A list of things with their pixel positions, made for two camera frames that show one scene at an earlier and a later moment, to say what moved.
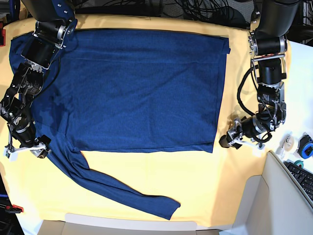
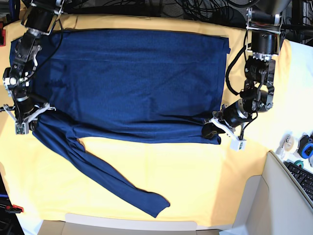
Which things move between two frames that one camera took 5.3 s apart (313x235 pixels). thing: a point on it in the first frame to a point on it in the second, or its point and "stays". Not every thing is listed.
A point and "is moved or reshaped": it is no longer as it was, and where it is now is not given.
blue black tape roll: x=305 y=148 stays
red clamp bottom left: x=13 y=208 stays
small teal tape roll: x=299 y=162 stays
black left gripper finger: x=43 y=154 to x=33 y=125
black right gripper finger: x=224 y=141 to x=210 y=130
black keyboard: x=304 y=177 stays
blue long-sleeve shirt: x=130 y=90 is moved or reshaped
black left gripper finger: x=45 y=139 to x=38 y=99
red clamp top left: x=3 y=35 stays
